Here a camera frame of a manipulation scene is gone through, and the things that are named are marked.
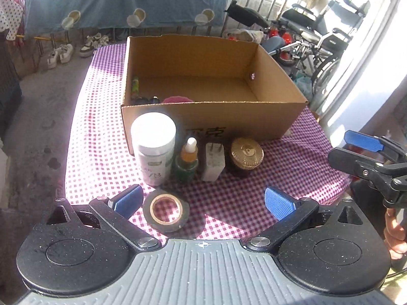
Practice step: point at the white star-dotted cloth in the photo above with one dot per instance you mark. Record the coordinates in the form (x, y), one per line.
(12, 16)

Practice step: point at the brown cardboard box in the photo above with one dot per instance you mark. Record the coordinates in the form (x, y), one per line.
(270, 120)

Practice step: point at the gold-lid black jar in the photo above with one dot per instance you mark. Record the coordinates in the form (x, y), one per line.
(246, 155)

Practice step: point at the green plastic bag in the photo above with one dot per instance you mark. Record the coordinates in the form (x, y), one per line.
(303, 87)

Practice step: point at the white and dark sneaker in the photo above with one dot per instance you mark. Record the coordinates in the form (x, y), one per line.
(86, 47)
(101, 41)

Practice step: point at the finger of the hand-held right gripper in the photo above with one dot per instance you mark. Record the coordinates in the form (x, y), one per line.
(349, 162)
(362, 139)

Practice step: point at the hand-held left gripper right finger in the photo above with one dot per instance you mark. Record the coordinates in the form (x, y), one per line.
(279, 203)

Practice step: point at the green dropper bottle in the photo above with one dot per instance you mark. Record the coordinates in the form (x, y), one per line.
(186, 168)

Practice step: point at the folded wheelchair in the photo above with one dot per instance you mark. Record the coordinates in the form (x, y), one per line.
(305, 22)

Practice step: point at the beige cloth bundle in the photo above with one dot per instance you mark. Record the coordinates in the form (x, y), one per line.
(243, 35)

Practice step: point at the red plastic toy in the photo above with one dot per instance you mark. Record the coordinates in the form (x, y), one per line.
(272, 33)

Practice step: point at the black padded cushion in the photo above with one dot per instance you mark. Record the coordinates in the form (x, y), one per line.
(248, 14)

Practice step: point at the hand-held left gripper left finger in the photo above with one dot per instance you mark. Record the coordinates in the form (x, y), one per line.
(128, 198)

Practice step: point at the blue padded seat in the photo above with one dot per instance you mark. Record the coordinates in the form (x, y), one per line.
(274, 43)

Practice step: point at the purple checkered tablecloth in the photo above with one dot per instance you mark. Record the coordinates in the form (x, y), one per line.
(286, 171)

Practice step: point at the yellow rod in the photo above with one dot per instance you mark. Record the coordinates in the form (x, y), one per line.
(43, 38)

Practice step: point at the pink collapsible cup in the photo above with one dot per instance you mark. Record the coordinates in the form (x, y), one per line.
(176, 99)

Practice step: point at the blue blanket with circles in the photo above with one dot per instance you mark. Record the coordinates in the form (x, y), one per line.
(127, 3)

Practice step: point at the person's right hand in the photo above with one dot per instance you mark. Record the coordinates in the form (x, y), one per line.
(397, 235)

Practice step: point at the white charger plug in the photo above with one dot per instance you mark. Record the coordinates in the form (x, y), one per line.
(212, 165)

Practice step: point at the metal railing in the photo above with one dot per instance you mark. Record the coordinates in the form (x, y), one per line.
(262, 3)

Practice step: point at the white-lid supplement bottle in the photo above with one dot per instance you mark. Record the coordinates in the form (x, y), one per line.
(152, 152)

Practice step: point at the black tape roll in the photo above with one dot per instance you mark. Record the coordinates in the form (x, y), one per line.
(146, 211)

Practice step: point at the green lip balm tube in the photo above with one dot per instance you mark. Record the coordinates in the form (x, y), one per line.
(135, 87)

